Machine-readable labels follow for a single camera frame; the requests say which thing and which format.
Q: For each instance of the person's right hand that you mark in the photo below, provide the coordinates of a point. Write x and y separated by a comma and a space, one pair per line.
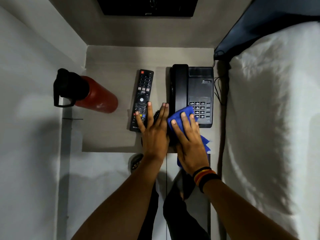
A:
192, 152

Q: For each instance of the person's left hand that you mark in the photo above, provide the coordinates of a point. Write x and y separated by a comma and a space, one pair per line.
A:
155, 139

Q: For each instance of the person's right middle finger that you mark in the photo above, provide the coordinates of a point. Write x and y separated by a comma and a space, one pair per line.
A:
186, 124

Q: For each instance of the person's left middle finger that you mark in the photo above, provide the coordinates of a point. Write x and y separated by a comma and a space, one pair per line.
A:
162, 114

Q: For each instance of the person's left little finger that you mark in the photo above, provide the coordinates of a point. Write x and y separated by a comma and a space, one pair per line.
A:
140, 121

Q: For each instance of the blue cleaning cloth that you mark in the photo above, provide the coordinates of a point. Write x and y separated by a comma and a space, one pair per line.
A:
178, 116

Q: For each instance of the person's right forearm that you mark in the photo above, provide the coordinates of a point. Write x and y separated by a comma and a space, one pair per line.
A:
240, 214

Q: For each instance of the person's left forearm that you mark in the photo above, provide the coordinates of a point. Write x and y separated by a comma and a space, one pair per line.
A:
120, 202

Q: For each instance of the black remote control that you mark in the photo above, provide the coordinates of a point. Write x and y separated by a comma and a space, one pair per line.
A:
142, 92

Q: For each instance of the black telephone base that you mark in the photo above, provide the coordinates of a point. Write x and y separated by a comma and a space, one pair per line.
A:
201, 94

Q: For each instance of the black telephone handset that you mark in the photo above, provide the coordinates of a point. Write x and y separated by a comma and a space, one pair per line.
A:
179, 84

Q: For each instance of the dark sandal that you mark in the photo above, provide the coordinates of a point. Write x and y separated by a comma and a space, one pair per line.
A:
136, 162

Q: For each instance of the thin black wristband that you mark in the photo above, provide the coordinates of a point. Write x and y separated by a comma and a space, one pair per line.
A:
201, 170

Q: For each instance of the red bottle with black lid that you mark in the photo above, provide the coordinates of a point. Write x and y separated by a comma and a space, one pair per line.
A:
97, 94

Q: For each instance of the orange wristband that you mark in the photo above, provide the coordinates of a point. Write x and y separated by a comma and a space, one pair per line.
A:
205, 176

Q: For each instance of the wide black wristband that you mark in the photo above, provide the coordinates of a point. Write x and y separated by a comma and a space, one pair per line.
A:
210, 183

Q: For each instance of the white bed sheet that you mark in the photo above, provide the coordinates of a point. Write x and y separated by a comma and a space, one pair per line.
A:
275, 122

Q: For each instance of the dark trousers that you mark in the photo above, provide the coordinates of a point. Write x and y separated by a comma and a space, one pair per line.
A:
180, 217

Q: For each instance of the black television screen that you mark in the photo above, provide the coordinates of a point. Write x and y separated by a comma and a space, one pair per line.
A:
147, 6

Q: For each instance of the dark blue headboard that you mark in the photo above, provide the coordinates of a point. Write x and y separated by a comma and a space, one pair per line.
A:
262, 19

